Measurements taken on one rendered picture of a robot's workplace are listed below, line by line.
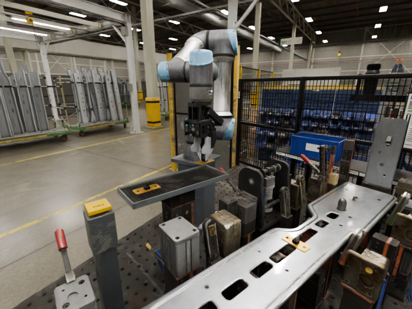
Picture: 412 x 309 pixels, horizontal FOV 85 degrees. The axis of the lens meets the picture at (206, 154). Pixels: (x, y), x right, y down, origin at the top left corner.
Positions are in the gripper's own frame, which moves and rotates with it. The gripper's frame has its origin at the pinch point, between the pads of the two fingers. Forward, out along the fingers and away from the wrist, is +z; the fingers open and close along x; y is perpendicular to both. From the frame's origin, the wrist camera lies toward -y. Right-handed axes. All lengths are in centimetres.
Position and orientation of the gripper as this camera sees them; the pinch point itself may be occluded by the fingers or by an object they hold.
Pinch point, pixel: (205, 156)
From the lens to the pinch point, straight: 82.8
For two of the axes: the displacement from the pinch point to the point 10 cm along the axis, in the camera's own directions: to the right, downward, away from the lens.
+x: 8.3, 1.6, -5.3
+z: 0.0, 9.6, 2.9
